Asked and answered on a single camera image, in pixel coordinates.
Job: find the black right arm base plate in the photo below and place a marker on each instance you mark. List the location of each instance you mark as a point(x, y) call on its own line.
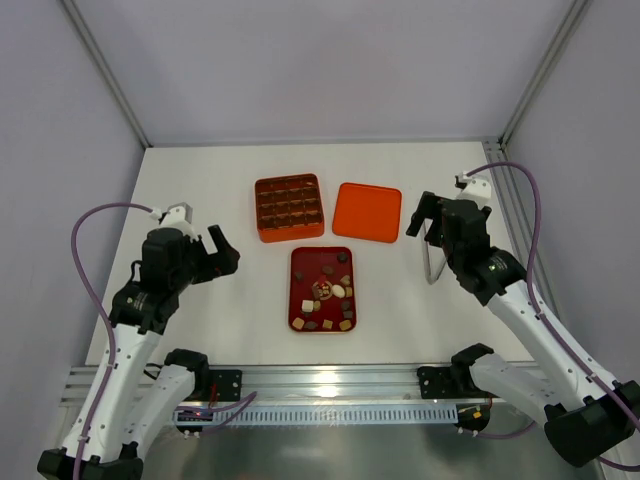
point(436, 383)

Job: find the aluminium side rail right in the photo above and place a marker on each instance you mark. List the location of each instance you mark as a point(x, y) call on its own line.
point(515, 196)

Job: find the aluminium frame post left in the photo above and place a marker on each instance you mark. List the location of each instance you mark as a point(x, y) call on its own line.
point(90, 44)

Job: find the metal tongs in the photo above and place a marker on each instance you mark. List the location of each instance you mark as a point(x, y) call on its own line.
point(433, 257)

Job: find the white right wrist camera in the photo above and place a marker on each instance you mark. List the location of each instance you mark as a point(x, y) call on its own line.
point(476, 189)

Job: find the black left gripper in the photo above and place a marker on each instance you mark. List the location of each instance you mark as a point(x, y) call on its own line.
point(210, 262)

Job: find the orange box lid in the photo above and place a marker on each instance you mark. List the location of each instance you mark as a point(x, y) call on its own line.
point(367, 212)

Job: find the red rectangular tray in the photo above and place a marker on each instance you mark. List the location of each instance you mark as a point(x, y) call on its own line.
point(318, 286)

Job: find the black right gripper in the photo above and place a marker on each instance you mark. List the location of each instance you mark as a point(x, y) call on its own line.
point(435, 215)

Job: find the aluminium frame post right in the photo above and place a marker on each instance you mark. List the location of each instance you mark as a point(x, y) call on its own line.
point(560, 40)

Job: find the white oval chocolate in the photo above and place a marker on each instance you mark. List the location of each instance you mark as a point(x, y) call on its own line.
point(338, 291)

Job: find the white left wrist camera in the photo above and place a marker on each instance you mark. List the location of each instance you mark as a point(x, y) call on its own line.
point(178, 216)

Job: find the slotted cable duct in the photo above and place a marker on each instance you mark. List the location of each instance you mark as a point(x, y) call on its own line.
point(262, 415)

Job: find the white square chocolate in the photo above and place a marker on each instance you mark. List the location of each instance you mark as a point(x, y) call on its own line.
point(307, 306)

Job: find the aluminium frame post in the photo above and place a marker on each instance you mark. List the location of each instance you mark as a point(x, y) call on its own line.
point(90, 44)
point(560, 40)

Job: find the orange chocolate box with tray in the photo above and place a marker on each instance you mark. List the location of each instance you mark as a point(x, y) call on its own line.
point(289, 208)

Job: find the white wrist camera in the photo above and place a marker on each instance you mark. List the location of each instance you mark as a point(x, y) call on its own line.
point(476, 189)
point(178, 216)

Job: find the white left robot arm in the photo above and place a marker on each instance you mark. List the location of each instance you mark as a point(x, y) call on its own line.
point(113, 432)

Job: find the tan chocolate front left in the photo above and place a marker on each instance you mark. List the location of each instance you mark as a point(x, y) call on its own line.
point(298, 323)

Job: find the aluminium front rail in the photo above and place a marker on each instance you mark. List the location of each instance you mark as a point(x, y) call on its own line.
point(342, 382)

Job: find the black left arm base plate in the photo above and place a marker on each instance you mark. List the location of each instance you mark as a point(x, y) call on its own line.
point(224, 385)

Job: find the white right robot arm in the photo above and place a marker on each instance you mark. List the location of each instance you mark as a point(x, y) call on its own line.
point(583, 409)

